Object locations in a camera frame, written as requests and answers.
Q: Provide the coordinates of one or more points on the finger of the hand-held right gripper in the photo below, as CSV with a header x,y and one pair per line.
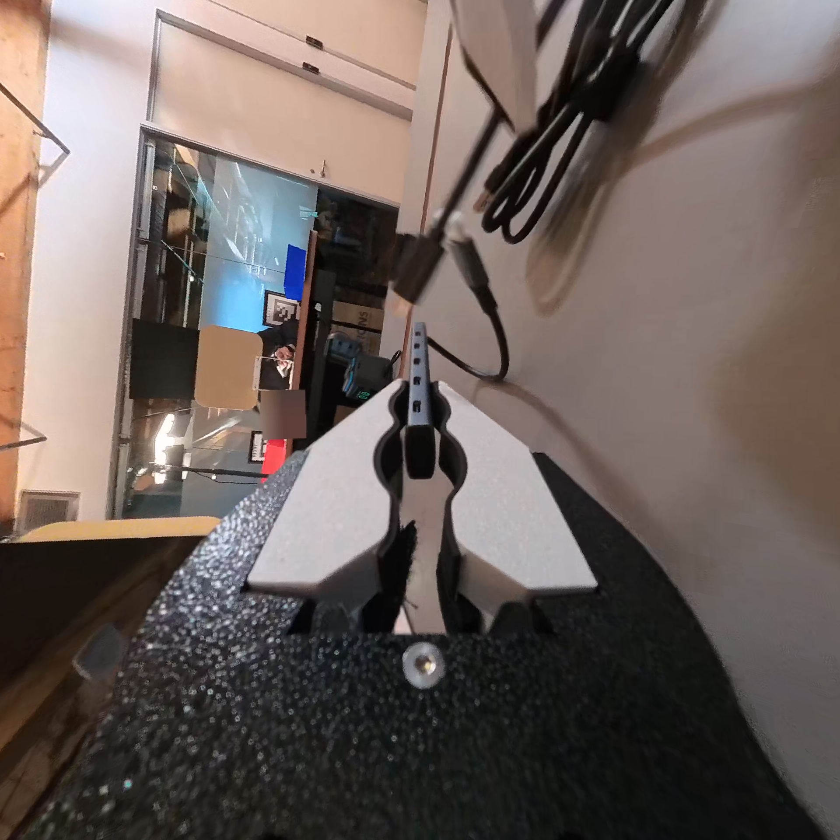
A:
x,y
505,52

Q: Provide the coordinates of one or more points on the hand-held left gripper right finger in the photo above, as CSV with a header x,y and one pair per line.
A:
x,y
518,518

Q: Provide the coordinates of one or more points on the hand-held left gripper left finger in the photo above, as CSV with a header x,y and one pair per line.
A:
x,y
315,518

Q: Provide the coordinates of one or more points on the grey usb hub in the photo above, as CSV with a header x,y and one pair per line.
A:
x,y
420,400

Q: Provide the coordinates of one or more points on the small red bin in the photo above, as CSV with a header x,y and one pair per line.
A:
x,y
275,456

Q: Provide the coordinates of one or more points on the framed marker sign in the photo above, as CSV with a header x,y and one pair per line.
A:
x,y
282,308
257,446

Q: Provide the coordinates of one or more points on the black charger with display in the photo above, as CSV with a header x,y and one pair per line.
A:
x,y
367,384

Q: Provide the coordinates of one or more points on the white door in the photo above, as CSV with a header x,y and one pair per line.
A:
x,y
275,72

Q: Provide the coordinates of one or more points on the small blue bin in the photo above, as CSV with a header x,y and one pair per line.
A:
x,y
296,269

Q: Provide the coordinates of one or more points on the wall vent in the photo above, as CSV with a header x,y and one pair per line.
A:
x,y
47,512

